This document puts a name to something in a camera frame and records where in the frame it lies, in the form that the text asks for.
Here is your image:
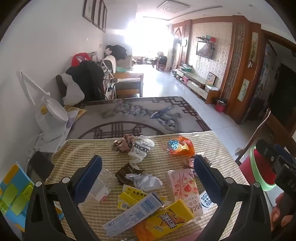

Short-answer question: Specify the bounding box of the yellow flat packet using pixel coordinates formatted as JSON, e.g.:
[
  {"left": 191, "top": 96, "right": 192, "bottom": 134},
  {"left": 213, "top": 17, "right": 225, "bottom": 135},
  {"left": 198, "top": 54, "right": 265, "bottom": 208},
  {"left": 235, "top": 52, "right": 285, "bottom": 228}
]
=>
[{"left": 117, "top": 185, "right": 168, "bottom": 210}]

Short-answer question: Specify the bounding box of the brown chair backrest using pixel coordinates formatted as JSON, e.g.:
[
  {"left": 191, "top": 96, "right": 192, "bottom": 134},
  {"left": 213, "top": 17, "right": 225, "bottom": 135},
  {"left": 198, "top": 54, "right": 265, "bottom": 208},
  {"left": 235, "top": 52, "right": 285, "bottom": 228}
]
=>
[{"left": 55, "top": 75, "right": 70, "bottom": 98}]

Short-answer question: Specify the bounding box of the crushed blue white paper cup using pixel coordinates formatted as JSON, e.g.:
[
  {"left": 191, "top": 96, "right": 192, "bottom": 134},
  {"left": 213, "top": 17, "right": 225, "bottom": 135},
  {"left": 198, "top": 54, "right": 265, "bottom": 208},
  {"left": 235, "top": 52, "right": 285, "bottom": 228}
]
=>
[{"left": 128, "top": 135, "right": 155, "bottom": 164}]

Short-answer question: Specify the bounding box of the person's right hand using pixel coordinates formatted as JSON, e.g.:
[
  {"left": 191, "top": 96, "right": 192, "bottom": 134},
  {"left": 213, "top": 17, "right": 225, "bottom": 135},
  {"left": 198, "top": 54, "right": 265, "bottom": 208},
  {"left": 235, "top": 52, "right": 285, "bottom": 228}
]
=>
[{"left": 270, "top": 193, "right": 294, "bottom": 232}]

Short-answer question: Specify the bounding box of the black flat device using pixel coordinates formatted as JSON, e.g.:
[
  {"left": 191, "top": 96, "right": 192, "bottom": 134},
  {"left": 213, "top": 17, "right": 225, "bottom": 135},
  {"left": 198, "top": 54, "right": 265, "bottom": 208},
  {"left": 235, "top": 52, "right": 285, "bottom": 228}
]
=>
[{"left": 26, "top": 151, "right": 55, "bottom": 183}]

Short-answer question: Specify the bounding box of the orange flat packet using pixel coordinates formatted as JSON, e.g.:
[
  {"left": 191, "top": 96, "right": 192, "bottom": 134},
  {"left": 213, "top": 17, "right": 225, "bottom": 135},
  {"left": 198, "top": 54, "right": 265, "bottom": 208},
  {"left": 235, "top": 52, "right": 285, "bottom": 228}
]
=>
[{"left": 135, "top": 220, "right": 176, "bottom": 241}]

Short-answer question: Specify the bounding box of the wall television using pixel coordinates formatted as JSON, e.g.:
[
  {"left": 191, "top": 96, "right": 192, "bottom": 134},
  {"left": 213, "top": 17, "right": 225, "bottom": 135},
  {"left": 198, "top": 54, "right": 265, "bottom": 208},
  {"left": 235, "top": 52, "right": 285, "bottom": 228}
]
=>
[{"left": 196, "top": 42, "right": 213, "bottom": 59}]

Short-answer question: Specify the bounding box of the metal book rack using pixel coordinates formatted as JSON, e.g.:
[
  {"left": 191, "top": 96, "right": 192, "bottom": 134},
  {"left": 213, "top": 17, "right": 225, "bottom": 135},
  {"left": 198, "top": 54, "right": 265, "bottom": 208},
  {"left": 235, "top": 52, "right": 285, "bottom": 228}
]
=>
[{"left": 102, "top": 60, "right": 117, "bottom": 99}]

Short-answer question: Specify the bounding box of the crushed clear plastic bottle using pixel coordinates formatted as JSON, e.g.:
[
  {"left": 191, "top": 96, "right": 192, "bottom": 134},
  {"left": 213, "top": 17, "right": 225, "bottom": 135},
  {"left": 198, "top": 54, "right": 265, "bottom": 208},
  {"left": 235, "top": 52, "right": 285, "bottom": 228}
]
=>
[{"left": 87, "top": 168, "right": 118, "bottom": 202}]

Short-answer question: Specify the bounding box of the square ceiling light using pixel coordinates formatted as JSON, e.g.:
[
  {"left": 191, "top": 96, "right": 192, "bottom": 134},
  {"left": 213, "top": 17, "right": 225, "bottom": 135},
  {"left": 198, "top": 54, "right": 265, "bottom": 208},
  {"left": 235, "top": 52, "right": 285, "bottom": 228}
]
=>
[{"left": 157, "top": 0, "right": 184, "bottom": 11}]

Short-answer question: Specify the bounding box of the grey floral table cover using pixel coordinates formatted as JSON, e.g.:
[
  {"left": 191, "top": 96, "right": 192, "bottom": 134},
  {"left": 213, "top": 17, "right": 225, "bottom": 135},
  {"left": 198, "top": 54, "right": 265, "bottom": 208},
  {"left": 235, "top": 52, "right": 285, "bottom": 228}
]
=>
[{"left": 67, "top": 96, "right": 212, "bottom": 141}]

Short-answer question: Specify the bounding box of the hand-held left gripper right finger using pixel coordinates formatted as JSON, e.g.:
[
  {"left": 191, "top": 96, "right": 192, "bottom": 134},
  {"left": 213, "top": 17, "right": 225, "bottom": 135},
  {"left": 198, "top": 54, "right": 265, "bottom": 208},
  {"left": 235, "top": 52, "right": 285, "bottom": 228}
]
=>
[{"left": 193, "top": 155, "right": 272, "bottom": 241}]

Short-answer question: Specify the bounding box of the black jacket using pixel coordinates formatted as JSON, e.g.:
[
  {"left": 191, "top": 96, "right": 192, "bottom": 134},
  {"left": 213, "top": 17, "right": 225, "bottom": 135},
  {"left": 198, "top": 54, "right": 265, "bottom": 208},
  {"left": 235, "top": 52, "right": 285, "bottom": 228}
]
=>
[{"left": 66, "top": 61, "right": 105, "bottom": 102}]

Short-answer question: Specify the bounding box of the yellow booklet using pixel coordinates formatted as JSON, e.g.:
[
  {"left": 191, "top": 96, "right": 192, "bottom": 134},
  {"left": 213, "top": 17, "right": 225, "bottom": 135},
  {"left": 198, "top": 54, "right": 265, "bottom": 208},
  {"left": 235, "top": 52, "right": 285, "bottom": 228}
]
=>
[{"left": 63, "top": 105, "right": 87, "bottom": 121}]

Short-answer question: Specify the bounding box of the tall hanging wall scroll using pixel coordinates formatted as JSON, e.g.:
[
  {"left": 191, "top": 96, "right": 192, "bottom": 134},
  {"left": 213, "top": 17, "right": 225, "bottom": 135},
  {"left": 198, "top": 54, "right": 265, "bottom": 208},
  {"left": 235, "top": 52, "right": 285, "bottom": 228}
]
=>
[{"left": 248, "top": 32, "right": 258, "bottom": 67}]

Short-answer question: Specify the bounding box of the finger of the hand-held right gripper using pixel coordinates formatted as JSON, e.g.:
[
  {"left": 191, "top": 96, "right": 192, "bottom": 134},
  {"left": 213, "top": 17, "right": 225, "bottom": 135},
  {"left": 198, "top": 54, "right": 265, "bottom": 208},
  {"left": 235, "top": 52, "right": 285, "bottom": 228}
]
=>
[
  {"left": 273, "top": 143, "right": 296, "bottom": 161},
  {"left": 255, "top": 138, "right": 281, "bottom": 163}
]

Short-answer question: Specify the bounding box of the wall shelf with bowls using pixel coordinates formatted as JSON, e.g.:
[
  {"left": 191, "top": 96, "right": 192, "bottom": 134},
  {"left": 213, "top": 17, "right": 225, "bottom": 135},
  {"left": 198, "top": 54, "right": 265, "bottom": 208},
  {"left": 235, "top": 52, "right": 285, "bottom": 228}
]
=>
[{"left": 196, "top": 35, "right": 216, "bottom": 44}]

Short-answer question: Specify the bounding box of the dark brown wrapper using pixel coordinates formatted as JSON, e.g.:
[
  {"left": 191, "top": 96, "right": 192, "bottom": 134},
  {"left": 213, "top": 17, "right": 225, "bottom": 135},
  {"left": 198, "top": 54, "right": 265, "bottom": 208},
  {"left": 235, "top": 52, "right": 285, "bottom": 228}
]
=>
[{"left": 115, "top": 162, "right": 143, "bottom": 185}]

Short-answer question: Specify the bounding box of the red bag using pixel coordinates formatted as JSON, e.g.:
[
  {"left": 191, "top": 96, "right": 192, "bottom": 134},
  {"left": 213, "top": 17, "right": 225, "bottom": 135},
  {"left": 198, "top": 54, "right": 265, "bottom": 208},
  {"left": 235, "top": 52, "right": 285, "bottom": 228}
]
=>
[{"left": 72, "top": 53, "right": 89, "bottom": 67}]

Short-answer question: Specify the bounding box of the tan paper wrapper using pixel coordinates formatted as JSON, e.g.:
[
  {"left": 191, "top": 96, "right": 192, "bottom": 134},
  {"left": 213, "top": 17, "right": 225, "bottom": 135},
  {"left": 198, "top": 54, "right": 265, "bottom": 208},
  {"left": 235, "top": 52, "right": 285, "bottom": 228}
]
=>
[{"left": 184, "top": 152, "right": 212, "bottom": 169}]

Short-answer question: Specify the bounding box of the small crumpled brown wrapper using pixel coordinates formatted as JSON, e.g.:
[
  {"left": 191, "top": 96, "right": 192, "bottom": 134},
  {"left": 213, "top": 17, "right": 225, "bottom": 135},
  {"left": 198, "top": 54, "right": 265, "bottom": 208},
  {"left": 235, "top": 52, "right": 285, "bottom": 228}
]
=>
[{"left": 113, "top": 134, "right": 136, "bottom": 153}]

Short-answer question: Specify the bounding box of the white paper sheet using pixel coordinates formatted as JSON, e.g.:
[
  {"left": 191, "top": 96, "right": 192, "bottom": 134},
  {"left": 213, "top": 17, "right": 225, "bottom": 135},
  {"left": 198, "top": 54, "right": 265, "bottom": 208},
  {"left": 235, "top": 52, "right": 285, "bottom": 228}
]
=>
[{"left": 65, "top": 110, "right": 80, "bottom": 130}]

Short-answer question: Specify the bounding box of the yellow drink carton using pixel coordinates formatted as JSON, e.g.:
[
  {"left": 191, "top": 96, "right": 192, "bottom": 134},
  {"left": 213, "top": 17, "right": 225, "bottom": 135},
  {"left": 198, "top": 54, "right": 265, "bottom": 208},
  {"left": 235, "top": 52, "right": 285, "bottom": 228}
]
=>
[{"left": 143, "top": 199, "right": 196, "bottom": 232}]

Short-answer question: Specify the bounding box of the blue white cardboard box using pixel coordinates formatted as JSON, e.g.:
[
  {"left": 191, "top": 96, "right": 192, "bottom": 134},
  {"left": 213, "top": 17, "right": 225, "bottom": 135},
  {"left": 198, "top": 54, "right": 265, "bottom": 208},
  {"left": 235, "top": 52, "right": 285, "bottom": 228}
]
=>
[{"left": 102, "top": 192, "right": 165, "bottom": 237}]

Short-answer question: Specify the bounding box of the low television cabinet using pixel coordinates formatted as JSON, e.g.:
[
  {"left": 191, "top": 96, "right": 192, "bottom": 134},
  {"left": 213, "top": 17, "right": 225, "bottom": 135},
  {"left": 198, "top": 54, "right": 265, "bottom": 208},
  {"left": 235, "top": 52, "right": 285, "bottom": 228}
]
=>
[{"left": 174, "top": 68, "right": 220, "bottom": 103}]

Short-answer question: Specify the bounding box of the orange snack bag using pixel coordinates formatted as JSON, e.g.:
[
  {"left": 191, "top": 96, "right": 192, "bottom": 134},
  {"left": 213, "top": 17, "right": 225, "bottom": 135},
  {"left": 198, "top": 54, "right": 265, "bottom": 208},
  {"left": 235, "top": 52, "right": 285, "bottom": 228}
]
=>
[{"left": 167, "top": 136, "right": 195, "bottom": 157}]

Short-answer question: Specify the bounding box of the black clothing pile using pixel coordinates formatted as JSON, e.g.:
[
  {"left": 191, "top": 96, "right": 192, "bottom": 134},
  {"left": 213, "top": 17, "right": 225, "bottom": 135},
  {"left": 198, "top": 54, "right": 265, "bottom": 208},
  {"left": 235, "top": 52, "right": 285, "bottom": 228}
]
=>
[{"left": 106, "top": 45, "right": 127, "bottom": 59}]

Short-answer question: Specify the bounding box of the white cushion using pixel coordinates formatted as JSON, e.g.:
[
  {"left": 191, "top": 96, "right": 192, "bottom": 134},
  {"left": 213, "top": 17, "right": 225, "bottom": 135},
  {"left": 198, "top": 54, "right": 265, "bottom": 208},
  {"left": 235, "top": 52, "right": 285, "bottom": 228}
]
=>
[{"left": 103, "top": 54, "right": 116, "bottom": 70}]

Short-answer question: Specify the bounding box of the pink snack box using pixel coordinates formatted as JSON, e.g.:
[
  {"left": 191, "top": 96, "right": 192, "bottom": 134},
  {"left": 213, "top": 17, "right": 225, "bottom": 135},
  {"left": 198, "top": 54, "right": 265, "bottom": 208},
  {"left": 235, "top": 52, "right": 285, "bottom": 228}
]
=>
[{"left": 167, "top": 168, "right": 204, "bottom": 217}]

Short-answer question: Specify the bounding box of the green bamboo wall scroll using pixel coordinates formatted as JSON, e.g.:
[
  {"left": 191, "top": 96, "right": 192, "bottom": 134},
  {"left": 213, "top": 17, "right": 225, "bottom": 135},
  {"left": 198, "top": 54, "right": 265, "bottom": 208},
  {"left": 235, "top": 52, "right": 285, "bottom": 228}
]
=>
[{"left": 238, "top": 79, "right": 250, "bottom": 102}]

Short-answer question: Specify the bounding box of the wooden sofa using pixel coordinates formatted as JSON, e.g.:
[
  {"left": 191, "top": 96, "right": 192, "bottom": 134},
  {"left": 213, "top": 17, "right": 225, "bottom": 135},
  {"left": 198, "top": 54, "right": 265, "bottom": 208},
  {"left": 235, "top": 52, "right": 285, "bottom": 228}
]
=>
[{"left": 102, "top": 56, "right": 144, "bottom": 98}]

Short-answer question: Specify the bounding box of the distant wooden chair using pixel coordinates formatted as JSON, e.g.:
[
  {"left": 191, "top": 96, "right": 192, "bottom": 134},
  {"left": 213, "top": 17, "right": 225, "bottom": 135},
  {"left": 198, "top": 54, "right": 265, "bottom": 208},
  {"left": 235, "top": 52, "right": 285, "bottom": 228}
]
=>
[{"left": 156, "top": 52, "right": 167, "bottom": 71}]

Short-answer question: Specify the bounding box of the crumpled white paper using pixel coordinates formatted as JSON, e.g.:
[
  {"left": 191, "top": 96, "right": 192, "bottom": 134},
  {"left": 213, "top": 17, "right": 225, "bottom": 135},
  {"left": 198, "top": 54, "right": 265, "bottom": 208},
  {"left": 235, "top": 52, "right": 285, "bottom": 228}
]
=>
[{"left": 126, "top": 173, "right": 163, "bottom": 192}]

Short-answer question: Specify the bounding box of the white desk lamp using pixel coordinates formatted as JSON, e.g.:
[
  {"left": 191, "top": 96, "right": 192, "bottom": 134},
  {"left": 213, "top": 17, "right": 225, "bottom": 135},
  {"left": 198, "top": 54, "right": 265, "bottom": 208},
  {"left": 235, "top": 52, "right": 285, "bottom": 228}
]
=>
[{"left": 16, "top": 68, "right": 70, "bottom": 142}]

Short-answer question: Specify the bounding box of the yellow striped cloth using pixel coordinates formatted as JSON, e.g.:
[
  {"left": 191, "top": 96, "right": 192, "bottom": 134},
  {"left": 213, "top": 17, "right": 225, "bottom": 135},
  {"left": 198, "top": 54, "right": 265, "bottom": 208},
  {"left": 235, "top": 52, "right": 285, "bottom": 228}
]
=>
[{"left": 45, "top": 131, "right": 255, "bottom": 241}]

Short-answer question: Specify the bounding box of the colourful wall poster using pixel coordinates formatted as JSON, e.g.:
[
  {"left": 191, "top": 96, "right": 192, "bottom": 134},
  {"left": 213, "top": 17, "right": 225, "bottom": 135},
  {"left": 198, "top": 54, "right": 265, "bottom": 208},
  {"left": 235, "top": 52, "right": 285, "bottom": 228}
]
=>
[{"left": 252, "top": 42, "right": 278, "bottom": 109}]

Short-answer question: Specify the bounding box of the small red waste bin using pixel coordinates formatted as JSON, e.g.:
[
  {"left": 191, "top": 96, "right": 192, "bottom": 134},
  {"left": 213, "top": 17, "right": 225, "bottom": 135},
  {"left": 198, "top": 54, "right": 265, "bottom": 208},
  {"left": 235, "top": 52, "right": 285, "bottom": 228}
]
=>
[{"left": 216, "top": 98, "right": 227, "bottom": 113}]

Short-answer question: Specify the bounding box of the red bin with green rim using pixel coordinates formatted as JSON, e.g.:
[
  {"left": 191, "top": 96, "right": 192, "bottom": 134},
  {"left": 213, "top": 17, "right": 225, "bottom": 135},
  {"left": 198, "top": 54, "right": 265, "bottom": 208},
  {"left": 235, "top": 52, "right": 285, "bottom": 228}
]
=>
[{"left": 239, "top": 146, "right": 278, "bottom": 192}]

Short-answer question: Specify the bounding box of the dark framed wall picture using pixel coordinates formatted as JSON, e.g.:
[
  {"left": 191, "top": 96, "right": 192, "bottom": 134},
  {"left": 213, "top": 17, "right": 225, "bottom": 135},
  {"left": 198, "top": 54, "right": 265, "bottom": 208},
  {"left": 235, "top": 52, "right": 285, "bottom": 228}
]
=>
[
  {"left": 99, "top": 0, "right": 105, "bottom": 30},
  {"left": 83, "top": 0, "right": 96, "bottom": 22},
  {"left": 92, "top": 0, "right": 102, "bottom": 28},
  {"left": 103, "top": 3, "right": 108, "bottom": 33}
]

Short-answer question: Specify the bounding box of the white plastic bag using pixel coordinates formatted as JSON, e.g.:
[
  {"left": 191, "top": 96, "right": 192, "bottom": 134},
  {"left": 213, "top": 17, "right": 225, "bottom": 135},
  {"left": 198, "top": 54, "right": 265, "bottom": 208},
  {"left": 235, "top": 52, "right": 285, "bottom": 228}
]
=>
[{"left": 62, "top": 76, "right": 85, "bottom": 106}]

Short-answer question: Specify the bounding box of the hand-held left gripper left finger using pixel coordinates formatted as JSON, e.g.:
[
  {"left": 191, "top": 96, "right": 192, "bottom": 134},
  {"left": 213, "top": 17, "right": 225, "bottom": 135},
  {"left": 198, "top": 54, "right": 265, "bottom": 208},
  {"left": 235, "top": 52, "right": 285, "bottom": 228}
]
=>
[{"left": 24, "top": 155, "right": 103, "bottom": 241}]

